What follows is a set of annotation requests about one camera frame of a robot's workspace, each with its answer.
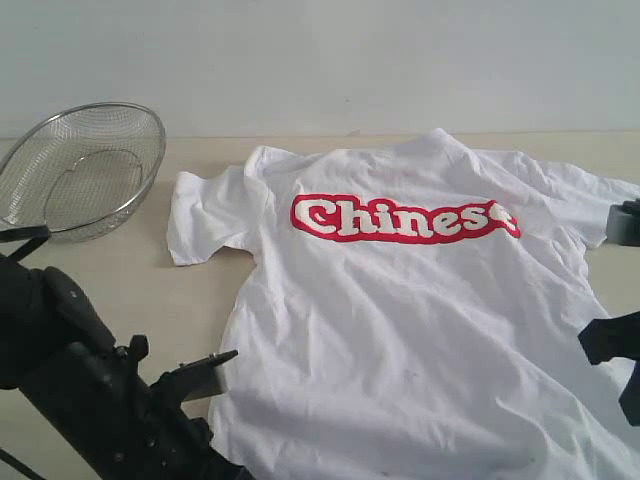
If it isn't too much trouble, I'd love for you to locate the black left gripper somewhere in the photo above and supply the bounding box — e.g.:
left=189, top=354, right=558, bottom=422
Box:
left=124, top=402, right=250, bottom=479

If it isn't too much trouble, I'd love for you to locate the metal mesh strainer bowl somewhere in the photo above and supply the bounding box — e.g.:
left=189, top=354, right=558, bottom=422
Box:
left=1, top=102, right=166, bottom=242

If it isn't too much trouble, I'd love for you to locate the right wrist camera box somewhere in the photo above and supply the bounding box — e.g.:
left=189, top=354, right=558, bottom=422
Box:
left=606, top=199, right=640, bottom=247

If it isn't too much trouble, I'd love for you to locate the white t-shirt red lettering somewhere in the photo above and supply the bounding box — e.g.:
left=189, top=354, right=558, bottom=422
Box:
left=167, top=129, right=639, bottom=479

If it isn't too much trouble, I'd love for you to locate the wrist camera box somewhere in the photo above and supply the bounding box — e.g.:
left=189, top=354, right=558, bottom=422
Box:
left=150, top=350, right=239, bottom=408
left=606, top=199, right=640, bottom=247

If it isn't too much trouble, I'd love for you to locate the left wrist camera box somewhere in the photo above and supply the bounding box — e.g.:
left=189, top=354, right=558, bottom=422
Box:
left=150, top=350, right=239, bottom=408

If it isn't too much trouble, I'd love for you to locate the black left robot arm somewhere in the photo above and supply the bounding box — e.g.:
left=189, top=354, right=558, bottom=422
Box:
left=1, top=256, right=252, bottom=479

